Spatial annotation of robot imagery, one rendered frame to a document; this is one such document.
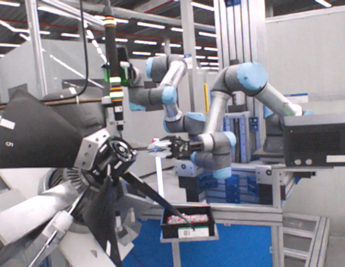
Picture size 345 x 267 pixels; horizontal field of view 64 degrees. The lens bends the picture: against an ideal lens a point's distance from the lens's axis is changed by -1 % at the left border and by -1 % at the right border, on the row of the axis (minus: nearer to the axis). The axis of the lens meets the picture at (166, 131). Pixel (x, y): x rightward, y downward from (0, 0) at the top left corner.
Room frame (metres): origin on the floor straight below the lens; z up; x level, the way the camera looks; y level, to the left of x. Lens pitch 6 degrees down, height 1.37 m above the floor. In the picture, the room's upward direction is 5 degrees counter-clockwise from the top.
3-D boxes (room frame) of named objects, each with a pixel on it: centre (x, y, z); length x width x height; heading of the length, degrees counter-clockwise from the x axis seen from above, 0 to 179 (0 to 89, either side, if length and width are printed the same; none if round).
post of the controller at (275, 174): (1.17, -0.45, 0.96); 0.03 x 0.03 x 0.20; 71
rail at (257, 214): (1.31, -0.05, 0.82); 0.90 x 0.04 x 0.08; 71
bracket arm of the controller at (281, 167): (1.14, -0.55, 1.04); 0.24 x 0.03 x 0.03; 71
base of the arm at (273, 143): (1.52, -0.60, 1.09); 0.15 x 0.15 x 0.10
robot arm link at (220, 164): (1.17, -0.21, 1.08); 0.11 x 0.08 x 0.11; 29
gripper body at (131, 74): (1.13, 0.15, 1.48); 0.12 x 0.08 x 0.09; 171
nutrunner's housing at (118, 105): (1.01, 0.17, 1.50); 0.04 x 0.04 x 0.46
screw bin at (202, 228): (1.13, -0.06, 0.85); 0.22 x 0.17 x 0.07; 87
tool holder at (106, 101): (1.00, 0.18, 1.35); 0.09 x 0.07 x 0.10; 106
